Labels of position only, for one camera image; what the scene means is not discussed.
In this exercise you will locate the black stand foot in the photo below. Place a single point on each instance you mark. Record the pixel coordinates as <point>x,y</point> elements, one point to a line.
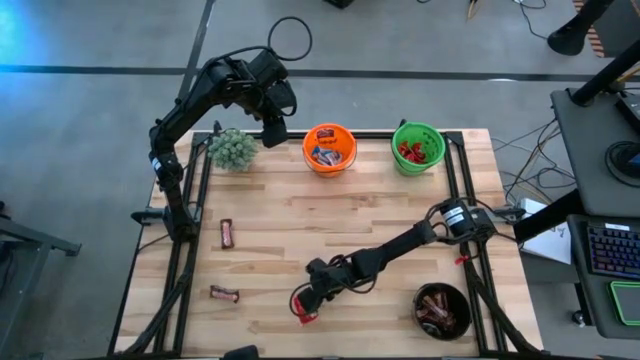
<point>570,37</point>

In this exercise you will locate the green plastic bucket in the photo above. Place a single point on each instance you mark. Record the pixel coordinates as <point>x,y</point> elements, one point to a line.
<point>432,145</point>

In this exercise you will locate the small red scrap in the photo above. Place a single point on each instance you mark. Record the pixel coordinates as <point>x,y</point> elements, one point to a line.
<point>462,260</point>

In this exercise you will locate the black desk leg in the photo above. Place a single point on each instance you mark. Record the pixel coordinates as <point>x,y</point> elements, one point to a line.
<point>550,217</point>

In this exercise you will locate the green edged pad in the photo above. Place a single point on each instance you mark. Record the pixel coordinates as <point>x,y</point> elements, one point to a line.
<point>630,302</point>

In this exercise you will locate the orange plastic bucket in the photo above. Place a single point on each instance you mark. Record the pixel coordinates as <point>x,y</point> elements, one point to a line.
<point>345,167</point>

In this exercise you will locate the black bowl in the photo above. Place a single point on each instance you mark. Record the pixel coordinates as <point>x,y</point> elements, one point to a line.
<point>465,312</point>

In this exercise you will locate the black side bracket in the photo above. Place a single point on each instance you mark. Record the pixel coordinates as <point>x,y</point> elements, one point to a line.
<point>147,216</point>
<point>507,213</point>

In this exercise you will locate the black monitor stand base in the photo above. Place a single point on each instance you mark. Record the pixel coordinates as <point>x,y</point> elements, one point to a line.
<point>622,157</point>

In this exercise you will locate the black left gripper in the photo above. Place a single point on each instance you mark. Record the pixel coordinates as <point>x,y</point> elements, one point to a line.
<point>272,90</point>

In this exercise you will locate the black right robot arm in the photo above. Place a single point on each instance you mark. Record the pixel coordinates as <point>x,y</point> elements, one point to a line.
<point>400,245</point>

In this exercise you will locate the black pole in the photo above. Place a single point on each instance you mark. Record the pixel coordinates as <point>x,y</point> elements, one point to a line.
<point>600,80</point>

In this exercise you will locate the grey metal bench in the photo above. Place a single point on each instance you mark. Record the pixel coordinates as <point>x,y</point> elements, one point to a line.
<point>30,240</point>

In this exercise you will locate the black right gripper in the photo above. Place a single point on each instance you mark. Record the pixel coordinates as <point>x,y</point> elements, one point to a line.
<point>332,277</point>

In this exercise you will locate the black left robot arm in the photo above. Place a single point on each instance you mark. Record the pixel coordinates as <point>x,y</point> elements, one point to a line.
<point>170,125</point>

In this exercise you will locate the white paper sheet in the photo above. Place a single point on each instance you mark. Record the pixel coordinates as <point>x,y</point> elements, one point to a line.
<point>550,245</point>

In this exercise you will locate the black rounded device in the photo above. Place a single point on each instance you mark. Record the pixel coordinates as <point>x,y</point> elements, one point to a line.
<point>240,353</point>

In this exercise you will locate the artificial green potted plant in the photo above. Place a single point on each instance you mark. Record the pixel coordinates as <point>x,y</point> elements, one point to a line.
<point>232,150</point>

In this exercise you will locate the dark grey desk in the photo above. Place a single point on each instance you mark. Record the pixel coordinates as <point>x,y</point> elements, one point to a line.
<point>582,300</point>
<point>585,150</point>

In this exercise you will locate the orange black striped mat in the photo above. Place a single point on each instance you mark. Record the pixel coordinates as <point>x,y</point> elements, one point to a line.
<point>595,42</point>

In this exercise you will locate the black backlit keyboard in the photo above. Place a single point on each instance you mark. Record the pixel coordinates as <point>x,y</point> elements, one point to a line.
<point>615,250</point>

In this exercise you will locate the brown chocolate candy bar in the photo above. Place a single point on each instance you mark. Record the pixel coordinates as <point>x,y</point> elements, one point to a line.
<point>440,302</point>
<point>226,234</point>
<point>224,294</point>
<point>445,322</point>
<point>425,312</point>

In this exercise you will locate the dark grey lower desk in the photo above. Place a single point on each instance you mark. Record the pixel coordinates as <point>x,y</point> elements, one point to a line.
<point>582,300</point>

